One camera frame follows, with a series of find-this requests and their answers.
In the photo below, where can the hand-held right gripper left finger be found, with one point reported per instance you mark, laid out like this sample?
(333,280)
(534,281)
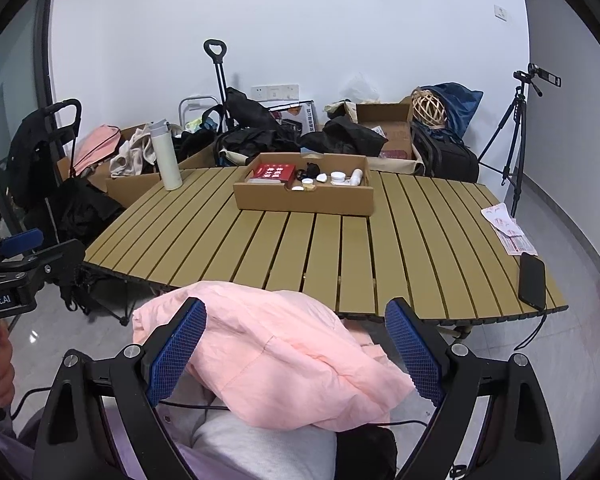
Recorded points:
(177,350)

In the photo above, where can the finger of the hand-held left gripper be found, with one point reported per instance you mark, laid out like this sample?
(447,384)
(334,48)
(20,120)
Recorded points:
(62,260)
(22,242)

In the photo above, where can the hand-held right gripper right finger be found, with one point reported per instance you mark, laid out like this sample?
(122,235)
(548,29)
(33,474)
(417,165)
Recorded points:
(412,350)

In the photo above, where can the white lotion tube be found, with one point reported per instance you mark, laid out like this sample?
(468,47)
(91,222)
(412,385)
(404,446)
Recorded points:
(356,176)

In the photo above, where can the shallow cardboard tray box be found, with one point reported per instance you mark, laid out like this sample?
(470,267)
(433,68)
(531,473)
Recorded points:
(305,202)

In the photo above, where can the round white jar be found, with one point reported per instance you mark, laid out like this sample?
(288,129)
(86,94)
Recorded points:
(337,177)

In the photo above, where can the black cloth bag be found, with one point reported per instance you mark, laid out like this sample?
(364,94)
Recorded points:
(87,210)

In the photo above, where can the cardboard box with clothes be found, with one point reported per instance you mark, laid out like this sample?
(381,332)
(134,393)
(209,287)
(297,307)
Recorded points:
(130,190)

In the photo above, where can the pink jacket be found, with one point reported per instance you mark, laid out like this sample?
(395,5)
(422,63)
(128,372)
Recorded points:
(280,350)

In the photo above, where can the pink bag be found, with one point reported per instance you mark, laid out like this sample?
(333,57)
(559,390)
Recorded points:
(97,147)

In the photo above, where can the beige cloth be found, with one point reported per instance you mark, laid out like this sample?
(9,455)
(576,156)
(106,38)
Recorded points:
(130,157)

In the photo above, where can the grey trousers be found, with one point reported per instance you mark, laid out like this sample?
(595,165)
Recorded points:
(260,450)

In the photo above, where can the black smartphone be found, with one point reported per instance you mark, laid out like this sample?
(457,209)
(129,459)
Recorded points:
(531,282)

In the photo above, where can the white thermos bottle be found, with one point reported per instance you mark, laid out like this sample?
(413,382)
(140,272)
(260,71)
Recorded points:
(166,160)

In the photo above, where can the white paper pink print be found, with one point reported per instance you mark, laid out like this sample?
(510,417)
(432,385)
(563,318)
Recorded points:
(510,230)

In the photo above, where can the plain cardboard box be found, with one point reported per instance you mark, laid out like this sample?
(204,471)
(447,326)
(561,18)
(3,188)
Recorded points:
(197,160)

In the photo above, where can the beige canvas bag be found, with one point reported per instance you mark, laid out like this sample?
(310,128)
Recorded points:
(395,165)

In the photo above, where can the black backpack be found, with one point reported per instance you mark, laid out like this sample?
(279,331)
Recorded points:
(447,157)

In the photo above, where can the red box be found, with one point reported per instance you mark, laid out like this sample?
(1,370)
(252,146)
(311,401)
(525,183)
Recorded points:
(275,172)

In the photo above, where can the large open cardboard box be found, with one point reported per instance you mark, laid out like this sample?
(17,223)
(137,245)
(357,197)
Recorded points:
(395,130)

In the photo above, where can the black bag pile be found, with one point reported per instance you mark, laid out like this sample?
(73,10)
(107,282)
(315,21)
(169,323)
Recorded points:
(250,140)

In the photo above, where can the black jacket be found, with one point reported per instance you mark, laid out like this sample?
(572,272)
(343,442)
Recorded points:
(352,135)

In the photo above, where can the woven bamboo ball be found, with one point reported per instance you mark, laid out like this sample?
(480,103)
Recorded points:
(429,107)

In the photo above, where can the black tripod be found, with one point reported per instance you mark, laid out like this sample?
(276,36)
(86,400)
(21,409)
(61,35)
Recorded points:
(516,125)

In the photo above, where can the blue cloth bag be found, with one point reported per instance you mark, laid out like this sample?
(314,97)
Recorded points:
(462,105)

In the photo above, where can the black printed carton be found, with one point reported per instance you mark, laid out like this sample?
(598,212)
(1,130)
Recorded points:
(295,117)

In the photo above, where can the clear plastic bag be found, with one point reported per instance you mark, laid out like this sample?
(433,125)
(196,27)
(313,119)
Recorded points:
(360,87)

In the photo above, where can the grey metal trolley frame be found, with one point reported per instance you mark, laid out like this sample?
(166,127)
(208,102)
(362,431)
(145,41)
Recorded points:
(182,110)

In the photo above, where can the white wall socket strip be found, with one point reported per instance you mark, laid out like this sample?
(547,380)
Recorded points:
(275,91)

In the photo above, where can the black camera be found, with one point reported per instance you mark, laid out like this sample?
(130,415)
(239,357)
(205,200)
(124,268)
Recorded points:
(547,80)

